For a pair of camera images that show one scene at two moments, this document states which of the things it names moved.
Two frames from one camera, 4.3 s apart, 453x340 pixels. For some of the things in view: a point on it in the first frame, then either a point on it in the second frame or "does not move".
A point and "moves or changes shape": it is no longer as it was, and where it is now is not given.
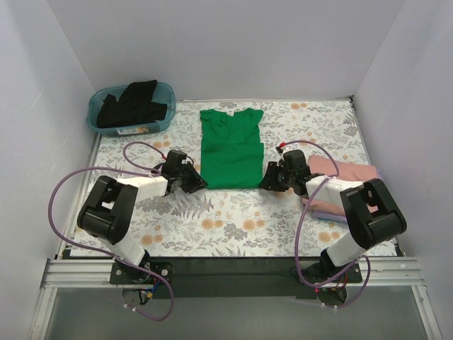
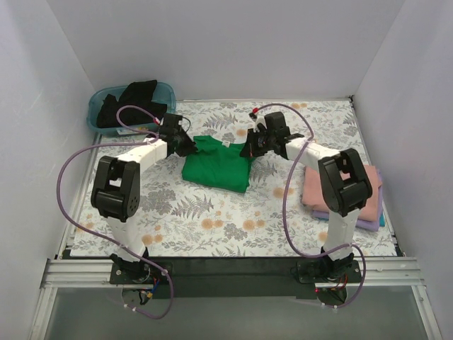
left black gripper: [191, 176] -> [185, 146]
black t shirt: [134, 105] does not move
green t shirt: [232, 156] moves or changes shape
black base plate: [225, 278] does not move
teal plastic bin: [164, 93] does not move
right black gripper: [273, 176] -> [253, 145]
